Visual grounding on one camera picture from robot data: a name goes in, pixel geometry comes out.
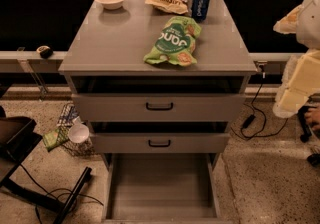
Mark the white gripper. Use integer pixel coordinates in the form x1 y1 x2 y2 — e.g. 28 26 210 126
273 0 320 118

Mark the green rice chip bag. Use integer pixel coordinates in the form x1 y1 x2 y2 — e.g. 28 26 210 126
143 16 201 67

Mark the grey drawer cabinet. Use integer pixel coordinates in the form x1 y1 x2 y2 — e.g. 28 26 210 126
60 0 256 224

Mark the top drawer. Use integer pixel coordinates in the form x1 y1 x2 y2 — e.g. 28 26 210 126
72 76 244 122

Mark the open bottom drawer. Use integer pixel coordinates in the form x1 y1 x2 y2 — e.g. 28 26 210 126
102 153 232 224

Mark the middle drawer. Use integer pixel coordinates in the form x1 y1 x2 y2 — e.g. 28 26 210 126
91 122 230 153

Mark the green bag on floor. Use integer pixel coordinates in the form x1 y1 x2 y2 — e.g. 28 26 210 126
42 126 69 152

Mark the person's hand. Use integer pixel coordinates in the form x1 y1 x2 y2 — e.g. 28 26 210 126
304 108 320 131

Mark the blue pepsi can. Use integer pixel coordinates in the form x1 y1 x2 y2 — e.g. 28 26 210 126
191 0 210 22

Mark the white cup on floor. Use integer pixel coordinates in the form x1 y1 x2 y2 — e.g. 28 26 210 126
68 123 89 143

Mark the small round black device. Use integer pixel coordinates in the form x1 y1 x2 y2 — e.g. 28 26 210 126
36 45 53 59

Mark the black power adapter cable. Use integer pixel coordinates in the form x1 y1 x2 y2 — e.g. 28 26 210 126
230 61 290 142

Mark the wire basket on floor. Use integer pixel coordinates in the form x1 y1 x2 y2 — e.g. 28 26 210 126
57 103 95 157

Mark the black cable on floor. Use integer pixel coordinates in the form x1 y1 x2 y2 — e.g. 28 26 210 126
19 163 105 224

